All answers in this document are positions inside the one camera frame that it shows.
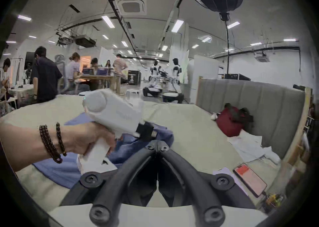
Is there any white cloth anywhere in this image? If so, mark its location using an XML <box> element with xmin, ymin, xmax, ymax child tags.
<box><xmin>227</xmin><ymin>129</ymin><xmax>282</xmax><ymax>165</ymax></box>

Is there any person's left hand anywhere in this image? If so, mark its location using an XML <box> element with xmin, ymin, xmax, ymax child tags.
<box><xmin>65</xmin><ymin>121</ymin><xmax>117</xmax><ymax>157</ymax></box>

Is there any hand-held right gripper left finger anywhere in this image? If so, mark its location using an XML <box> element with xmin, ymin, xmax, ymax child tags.
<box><xmin>60</xmin><ymin>140</ymin><xmax>159</xmax><ymax>225</ymax></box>

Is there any wooden table with laptops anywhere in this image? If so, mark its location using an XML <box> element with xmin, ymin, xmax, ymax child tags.
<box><xmin>80</xmin><ymin>67</ymin><xmax>120</xmax><ymax>92</ymax></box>

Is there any phone with red screen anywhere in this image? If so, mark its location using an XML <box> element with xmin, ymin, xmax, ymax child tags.
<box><xmin>233</xmin><ymin>162</ymin><xmax>268</xmax><ymax>198</ymax></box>

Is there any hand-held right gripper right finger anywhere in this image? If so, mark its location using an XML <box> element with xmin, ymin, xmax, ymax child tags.
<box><xmin>158</xmin><ymin>140</ymin><xmax>258</xmax><ymax>225</ymax></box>

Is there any black flat case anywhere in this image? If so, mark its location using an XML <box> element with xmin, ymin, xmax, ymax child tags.
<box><xmin>225</xmin><ymin>73</ymin><xmax>251</xmax><ymax>81</ymax></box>

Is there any grey padded headboard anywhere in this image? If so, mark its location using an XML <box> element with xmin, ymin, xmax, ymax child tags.
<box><xmin>196</xmin><ymin>77</ymin><xmax>313</xmax><ymax>169</ymax></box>

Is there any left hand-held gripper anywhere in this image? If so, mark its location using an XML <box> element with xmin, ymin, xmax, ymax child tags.
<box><xmin>76</xmin><ymin>89</ymin><xmax>155</xmax><ymax>175</ymax></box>

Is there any red bag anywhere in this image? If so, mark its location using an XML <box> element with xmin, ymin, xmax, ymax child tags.
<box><xmin>215</xmin><ymin>103</ymin><xmax>255</xmax><ymax>137</ymax></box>

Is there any white paper sheet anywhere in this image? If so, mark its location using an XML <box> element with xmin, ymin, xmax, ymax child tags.
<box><xmin>213</xmin><ymin>167</ymin><xmax>250</xmax><ymax>196</ymax></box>

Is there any person's left forearm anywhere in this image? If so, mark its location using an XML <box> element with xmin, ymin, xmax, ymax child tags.
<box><xmin>0</xmin><ymin>119</ymin><xmax>68</xmax><ymax>173</ymax></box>

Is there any white plastic stool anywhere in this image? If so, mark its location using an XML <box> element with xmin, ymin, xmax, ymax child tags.
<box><xmin>125</xmin><ymin>89</ymin><xmax>140</xmax><ymax>100</ymax></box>

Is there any blue shirt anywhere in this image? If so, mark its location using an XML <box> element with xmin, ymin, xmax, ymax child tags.
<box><xmin>32</xmin><ymin>113</ymin><xmax>175</xmax><ymax>189</ymax></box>

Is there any white humanoid robot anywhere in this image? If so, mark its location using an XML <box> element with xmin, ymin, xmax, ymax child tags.
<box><xmin>162</xmin><ymin>58</ymin><xmax>185</xmax><ymax>104</ymax></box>
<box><xmin>143</xmin><ymin>60</ymin><xmax>166</xmax><ymax>97</ymax></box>

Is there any bed with beige sheet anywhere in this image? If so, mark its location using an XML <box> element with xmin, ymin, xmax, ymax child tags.
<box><xmin>0</xmin><ymin>94</ymin><xmax>287</xmax><ymax>221</ymax></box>

